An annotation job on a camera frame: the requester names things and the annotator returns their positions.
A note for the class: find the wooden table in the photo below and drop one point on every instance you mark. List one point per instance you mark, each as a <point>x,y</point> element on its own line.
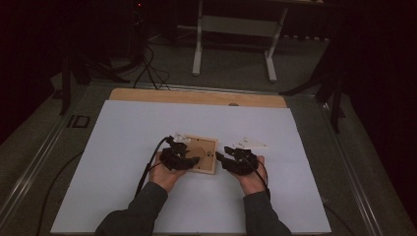
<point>196,97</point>

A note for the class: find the black rectangular bracket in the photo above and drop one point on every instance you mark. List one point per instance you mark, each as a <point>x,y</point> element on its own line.
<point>78,121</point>

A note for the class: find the person's left hand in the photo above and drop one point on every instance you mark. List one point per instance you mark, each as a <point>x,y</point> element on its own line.
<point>164,178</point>

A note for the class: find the dark equipment stand red light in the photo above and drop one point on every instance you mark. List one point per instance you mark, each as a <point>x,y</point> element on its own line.
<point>139,29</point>

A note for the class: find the metal floor rail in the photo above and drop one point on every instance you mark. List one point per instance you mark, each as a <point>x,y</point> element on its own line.
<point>29,178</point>
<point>213,88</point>
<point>354,177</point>

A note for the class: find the square wooden picture frame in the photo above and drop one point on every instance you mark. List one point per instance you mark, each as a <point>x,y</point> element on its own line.
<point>206,157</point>

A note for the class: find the white metal desk frame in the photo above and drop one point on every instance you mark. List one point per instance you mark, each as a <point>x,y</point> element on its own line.
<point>234,26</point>

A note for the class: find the black tripod stand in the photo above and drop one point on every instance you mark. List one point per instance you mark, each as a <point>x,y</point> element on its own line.
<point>336,98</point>
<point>65,85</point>

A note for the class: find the person's right hand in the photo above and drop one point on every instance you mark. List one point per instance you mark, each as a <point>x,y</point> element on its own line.
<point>250,183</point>

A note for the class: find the white table sheet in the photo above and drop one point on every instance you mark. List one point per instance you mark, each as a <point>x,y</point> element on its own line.
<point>131,131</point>

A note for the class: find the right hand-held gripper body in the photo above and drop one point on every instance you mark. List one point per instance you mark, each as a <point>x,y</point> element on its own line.
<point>242,164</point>

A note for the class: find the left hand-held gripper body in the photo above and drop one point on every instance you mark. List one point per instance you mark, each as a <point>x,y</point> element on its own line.
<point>173,159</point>

